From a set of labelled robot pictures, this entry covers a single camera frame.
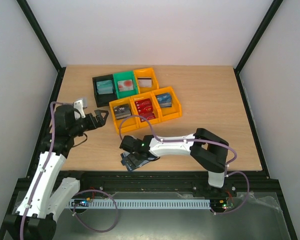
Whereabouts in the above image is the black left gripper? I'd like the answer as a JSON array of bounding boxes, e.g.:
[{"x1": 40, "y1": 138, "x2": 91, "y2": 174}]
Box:
[{"x1": 70, "y1": 109, "x2": 109, "y2": 138}]

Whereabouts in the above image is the blue card holder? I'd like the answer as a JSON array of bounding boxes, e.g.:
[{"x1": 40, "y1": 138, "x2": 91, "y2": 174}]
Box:
[{"x1": 120, "y1": 151, "x2": 160, "y2": 172}]

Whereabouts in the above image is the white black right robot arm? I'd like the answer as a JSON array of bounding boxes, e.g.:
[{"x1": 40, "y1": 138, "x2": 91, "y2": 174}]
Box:
[{"x1": 119, "y1": 128, "x2": 230, "y2": 196}]

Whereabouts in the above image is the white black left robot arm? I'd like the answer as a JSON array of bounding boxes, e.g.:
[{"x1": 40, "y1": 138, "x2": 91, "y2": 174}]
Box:
[{"x1": 3, "y1": 99, "x2": 109, "y2": 240}]

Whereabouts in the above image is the dark VIP card stack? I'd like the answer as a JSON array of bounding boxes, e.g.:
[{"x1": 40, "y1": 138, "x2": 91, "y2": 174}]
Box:
[{"x1": 113, "y1": 103, "x2": 132, "y2": 120}]

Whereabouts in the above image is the teal card stack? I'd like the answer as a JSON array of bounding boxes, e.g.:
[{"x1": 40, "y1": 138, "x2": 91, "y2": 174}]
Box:
[{"x1": 96, "y1": 79, "x2": 114, "y2": 95}]

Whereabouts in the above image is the yellow bin with dark cards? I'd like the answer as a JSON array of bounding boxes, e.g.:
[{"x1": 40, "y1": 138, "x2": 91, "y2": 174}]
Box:
[{"x1": 109, "y1": 97, "x2": 140, "y2": 133}]

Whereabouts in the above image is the red white card stack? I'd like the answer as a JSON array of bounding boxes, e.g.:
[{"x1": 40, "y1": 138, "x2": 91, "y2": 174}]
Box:
[{"x1": 117, "y1": 79, "x2": 134, "y2": 92}]

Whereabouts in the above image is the red VIP card stack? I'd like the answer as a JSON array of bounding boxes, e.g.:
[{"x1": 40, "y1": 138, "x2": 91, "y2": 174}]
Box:
[{"x1": 134, "y1": 98, "x2": 156, "y2": 120}]

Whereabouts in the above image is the yellow bin with red cards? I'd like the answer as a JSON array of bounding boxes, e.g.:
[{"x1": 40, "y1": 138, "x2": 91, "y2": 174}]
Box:
[{"x1": 130, "y1": 92, "x2": 162, "y2": 125}]

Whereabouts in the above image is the white striped card stack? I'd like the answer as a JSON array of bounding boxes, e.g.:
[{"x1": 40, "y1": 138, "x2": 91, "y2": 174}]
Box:
[{"x1": 137, "y1": 77, "x2": 153, "y2": 88}]

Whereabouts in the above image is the yellow bin with blue cards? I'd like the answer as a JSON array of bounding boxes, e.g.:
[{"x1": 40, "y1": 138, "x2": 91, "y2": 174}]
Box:
[{"x1": 151, "y1": 86, "x2": 183, "y2": 122}]

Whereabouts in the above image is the blue VIP card stack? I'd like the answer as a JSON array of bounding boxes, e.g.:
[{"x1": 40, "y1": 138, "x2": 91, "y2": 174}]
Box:
[{"x1": 155, "y1": 92, "x2": 172, "y2": 108}]

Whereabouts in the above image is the black bin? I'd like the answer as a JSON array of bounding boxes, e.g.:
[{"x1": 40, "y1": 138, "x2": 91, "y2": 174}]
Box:
[{"x1": 92, "y1": 74, "x2": 118, "y2": 108}]

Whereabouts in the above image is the green bin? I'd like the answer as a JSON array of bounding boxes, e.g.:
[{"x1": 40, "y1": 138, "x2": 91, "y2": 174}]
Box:
[{"x1": 113, "y1": 71, "x2": 140, "y2": 99}]

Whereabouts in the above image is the yellow rear bin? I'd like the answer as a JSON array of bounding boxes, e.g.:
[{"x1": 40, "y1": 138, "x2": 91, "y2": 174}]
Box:
[{"x1": 133, "y1": 67, "x2": 160, "y2": 94}]

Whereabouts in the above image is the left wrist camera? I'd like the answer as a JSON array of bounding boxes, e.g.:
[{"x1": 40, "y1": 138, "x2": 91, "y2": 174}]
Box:
[{"x1": 73, "y1": 97, "x2": 88, "y2": 120}]

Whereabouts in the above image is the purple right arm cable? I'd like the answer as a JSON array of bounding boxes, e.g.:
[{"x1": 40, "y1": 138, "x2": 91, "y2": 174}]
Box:
[{"x1": 118, "y1": 115, "x2": 250, "y2": 215}]

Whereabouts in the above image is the black front frame rail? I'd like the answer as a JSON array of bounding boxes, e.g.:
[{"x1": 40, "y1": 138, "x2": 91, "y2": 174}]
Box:
[{"x1": 53, "y1": 170, "x2": 283, "y2": 197}]

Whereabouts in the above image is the white slotted cable duct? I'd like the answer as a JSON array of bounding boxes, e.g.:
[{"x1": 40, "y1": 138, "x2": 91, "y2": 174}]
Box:
[{"x1": 66, "y1": 199, "x2": 211, "y2": 210}]

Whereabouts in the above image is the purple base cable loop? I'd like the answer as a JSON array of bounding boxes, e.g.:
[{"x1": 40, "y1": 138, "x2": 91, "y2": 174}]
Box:
[{"x1": 72, "y1": 187, "x2": 120, "y2": 233}]

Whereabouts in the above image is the black left rear frame post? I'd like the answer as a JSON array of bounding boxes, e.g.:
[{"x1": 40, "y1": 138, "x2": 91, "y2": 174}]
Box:
[{"x1": 16, "y1": 0, "x2": 66, "y2": 73}]

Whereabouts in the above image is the black frame post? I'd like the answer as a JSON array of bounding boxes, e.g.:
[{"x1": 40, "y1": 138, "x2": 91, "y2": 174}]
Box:
[
  {"x1": 16, "y1": 0, "x2": 66, "y2": 73},
  {"x1": 234, "y1": 0, "x2": 285, "y2": 73}
]

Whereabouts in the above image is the black right rear frame post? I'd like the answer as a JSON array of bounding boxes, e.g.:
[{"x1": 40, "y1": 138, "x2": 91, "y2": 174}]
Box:
[{"x1": 234, "y1": 0, "x2": 285, "y2": 73}]

